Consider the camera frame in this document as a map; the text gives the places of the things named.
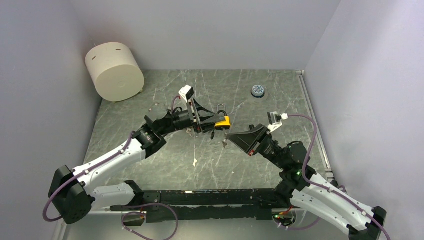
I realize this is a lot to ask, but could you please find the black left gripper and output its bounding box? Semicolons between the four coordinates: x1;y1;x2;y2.
158;98;225;136

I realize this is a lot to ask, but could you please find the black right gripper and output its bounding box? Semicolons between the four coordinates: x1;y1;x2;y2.
225;123;287;169

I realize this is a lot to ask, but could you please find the yellow black padlock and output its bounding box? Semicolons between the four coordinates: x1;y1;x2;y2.
210;115;231;140

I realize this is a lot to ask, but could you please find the small brass padlock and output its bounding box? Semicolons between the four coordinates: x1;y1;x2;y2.
216;103;227;116

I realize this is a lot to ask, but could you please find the silver key pair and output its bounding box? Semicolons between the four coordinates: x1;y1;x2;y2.
222;133;228;149

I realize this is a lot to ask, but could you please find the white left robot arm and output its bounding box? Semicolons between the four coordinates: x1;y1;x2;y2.
42;98;231;224

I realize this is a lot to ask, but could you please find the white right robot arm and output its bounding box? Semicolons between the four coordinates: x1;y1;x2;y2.
225;124;390;240

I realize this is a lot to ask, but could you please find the cream cylindrical container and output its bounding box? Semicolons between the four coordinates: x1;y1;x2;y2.
85;42;145;102

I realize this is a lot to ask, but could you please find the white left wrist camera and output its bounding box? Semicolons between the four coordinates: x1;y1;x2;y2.
178;85;195;103

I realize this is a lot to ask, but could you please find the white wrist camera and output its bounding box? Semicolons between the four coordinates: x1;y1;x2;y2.
267;111;289;133
178;85;195;103

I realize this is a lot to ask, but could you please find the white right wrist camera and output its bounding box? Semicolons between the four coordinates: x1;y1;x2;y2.
267;111;289;133

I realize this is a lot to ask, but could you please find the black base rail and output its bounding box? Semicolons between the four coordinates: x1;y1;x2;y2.
110;188;305;226

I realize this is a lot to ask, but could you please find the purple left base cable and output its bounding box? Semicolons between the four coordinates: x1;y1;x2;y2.
120;202;180;240

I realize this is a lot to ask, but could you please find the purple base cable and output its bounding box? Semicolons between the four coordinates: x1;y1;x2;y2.
120;202;180;240
273;187;349;232

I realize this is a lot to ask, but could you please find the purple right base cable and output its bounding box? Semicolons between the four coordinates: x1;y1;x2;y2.
273;187;349;232

